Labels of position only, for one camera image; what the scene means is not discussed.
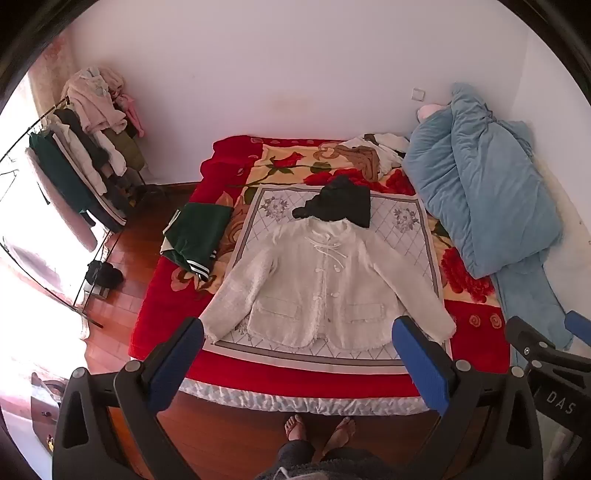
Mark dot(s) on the pile of pink clothes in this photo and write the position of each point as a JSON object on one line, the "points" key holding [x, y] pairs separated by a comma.
{"points": [[99, 101]]}

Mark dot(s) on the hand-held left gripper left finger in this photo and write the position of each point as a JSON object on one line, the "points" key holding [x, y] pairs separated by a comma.
{"points": [[178, 357]]}

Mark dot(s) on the black garment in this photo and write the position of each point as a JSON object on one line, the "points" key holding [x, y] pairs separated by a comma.
{"points": [[339, 203]]}

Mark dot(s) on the white wall socket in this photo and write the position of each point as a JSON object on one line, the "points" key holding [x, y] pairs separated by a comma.
{"points": [[418, 94]]}

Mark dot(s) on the light blue quilt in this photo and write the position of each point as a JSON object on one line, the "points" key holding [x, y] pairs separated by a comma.
{"points": [[480, 184]]}

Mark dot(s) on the white fuzzy jacket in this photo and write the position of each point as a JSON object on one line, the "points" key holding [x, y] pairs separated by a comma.
{"points": [[318, 286]]}

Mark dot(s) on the white satin bed skirt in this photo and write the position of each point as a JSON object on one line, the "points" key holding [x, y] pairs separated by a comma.
{"points": [[277, 397]]}

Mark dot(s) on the black shoes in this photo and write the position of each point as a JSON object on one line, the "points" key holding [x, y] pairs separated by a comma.
{"points": [[104, 274]]}

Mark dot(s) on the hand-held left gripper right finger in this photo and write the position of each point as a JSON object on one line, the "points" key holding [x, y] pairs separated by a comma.
{"points": [[418, 360]]}

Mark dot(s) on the pink plush pillow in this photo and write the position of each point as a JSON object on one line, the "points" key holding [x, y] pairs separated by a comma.
{"points": [[428, 110]]}

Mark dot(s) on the white and brown clothes pile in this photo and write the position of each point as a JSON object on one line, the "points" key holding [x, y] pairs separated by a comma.
{"points": [[374, 154]]}

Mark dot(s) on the person's legs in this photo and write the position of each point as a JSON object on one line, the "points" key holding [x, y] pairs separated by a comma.
{"points": [[298, 443]]}

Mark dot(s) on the light blue pants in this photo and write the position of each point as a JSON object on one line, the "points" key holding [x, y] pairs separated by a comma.
{"points": [[531, 295]]}

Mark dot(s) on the green garment with striped cuffs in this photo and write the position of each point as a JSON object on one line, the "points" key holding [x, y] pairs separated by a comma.
{"points": [[196, 235]]}

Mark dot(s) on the black metal clothes rack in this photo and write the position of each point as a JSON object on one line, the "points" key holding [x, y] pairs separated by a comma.
{"points": [[78, 286]]}

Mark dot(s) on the white patterned cloth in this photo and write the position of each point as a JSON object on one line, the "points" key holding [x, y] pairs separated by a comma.
{"points": [[277, 207]]}

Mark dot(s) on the red floral blanket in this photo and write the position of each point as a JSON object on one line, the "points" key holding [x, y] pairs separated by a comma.
{"points": [[184, 332]]}

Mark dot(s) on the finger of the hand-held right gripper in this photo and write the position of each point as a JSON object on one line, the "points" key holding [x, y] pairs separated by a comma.
{"points": [[526, 337], [579, 325]]}

